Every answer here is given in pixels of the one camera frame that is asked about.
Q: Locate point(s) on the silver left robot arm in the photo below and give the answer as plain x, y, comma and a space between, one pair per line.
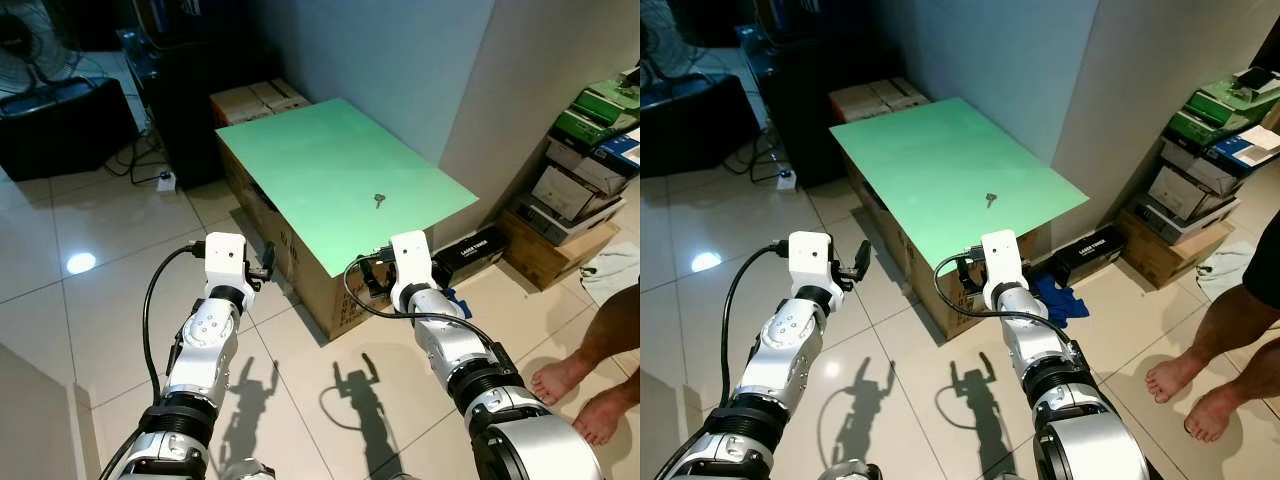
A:
205, 345
795, 345

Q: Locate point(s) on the large brown cardboard box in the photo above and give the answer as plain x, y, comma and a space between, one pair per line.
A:
300, 280
915, 280

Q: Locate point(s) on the black laser toner box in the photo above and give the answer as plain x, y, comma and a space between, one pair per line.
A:
470, 255
1095, 250

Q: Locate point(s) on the green board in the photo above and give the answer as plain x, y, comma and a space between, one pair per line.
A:
950, 170
330, 170

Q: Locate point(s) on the white power adapter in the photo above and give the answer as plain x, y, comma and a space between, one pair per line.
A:
167, 181
787, 179

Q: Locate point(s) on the black cabinet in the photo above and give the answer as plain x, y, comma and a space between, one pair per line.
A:
820, 110
200, 110

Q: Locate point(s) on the grey robot waist part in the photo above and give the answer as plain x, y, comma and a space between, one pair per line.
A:
247, 470
850, 470

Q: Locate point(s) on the white grey printed carton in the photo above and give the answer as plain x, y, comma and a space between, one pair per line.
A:
565, 192
1180, 192

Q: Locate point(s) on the black case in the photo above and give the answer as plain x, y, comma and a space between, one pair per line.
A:
60, 130
695, 125

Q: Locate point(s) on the person's bare leg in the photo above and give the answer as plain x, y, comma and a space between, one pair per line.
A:
1225, 405
605, 415
590, 350
1215, 340

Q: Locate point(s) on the white carton box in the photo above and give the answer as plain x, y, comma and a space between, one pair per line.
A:
1195, 165
580, 165

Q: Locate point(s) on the white cloth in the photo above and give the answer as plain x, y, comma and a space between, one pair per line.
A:
612, 270
1222, 268

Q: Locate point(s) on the green cartridge box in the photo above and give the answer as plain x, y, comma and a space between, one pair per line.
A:
585, 128
612, 100
1240, 100
1200, 128

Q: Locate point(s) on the white and blue box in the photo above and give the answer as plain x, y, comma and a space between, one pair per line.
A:
1250, 150
618, 150

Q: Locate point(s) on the standing fan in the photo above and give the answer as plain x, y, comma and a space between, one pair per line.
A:
668, 45
35, 55

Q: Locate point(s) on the person's black shorts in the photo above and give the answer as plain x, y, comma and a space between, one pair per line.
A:
1265, 260

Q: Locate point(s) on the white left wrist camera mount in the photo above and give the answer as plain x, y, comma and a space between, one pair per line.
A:
810, 258
225, 260

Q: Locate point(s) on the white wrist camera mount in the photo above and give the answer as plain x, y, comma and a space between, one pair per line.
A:
810, 258
225, 260
410, 260
1002, 258

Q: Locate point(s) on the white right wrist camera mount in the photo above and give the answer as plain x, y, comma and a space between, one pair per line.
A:
1002, 258
410, 260

